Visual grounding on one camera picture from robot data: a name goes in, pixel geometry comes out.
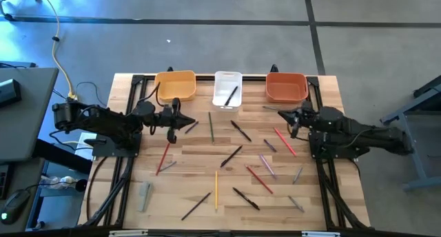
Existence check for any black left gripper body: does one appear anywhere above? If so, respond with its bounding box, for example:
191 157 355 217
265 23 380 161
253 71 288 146
156 97 182 144

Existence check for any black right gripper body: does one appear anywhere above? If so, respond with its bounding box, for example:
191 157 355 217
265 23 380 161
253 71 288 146
289 99 316 138

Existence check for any green pencil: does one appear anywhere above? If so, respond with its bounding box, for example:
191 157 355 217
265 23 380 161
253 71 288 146
207 112 215 144

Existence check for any pink pen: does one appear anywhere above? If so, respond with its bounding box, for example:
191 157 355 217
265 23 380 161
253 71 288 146
258 153 278 180

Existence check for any black pen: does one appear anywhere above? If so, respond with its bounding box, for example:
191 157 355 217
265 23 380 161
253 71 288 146
223 85 239 107
229 120 252 143
232 187 260 211
220 145 243 168

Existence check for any black pencil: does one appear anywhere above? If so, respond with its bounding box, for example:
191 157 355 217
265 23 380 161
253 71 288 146
181 191 214 221

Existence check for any orange plastic bin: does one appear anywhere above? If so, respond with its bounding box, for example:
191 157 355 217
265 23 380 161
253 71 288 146
265 72 309 104

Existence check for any yellow plastic bin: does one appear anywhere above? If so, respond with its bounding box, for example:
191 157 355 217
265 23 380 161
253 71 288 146
154 70 197 103

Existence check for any white plastic bin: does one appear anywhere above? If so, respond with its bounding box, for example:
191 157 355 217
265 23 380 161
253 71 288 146
212 70 243 113

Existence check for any white paper sheet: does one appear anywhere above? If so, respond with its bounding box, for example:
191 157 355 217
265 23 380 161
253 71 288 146
74 132 97 161

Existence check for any white power strip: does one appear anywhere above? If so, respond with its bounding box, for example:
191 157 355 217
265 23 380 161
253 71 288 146
40 174 89 193

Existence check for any blue-grey metal table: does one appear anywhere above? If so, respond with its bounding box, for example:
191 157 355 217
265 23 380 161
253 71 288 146
380 74 441 192

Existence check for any grey desk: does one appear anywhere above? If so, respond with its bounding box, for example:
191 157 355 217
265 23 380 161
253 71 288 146
0 67 59 233

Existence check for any black desktop device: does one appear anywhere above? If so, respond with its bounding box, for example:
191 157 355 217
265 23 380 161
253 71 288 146
0 79 22 109

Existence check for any black computer mouse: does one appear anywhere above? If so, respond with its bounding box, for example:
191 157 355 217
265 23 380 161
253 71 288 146
0 189 31 225

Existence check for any yellow cable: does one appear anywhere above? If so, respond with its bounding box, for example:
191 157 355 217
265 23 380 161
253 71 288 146
37 0 79 102

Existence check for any black floor cable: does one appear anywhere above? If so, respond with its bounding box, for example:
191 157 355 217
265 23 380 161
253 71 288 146
85 156 108 221

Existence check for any white metal bracket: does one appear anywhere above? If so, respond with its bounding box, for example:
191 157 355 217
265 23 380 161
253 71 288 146
301 231 342 237
109 229 149 237

